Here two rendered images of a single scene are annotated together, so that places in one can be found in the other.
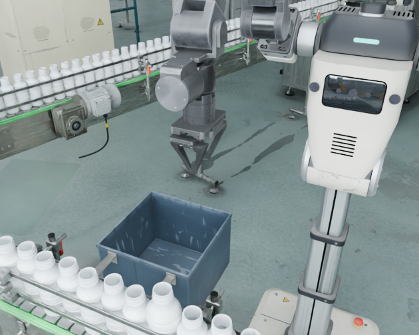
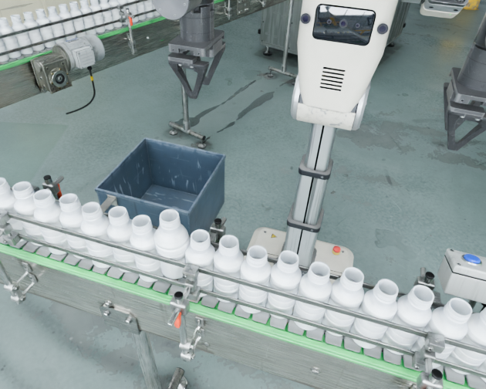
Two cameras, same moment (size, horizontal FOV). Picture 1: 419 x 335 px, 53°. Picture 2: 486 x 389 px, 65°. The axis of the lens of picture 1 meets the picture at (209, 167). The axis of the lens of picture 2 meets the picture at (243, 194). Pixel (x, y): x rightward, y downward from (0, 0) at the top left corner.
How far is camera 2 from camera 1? 0.10 m
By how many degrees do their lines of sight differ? 12
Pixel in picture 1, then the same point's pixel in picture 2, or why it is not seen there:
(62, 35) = not seen: outside the picture
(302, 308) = (291, 238)
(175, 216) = (170, 161)
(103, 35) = not seen: outside the picture
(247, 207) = (233, 160)
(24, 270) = (23, 210)
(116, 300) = (122, 231)
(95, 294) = (100, 228)
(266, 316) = not seen: hidden behind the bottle
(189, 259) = (186, 201)
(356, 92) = (345, 22)
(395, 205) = (363, 152)
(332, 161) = (321, 96)
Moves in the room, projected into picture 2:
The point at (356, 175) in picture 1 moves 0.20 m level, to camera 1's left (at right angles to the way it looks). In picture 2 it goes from (343, 109) to (275, 110)
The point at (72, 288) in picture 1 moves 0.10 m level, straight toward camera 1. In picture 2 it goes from (75, 224) to (89, 255)
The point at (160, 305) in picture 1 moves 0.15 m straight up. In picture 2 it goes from (168, 231) to (160, 168)
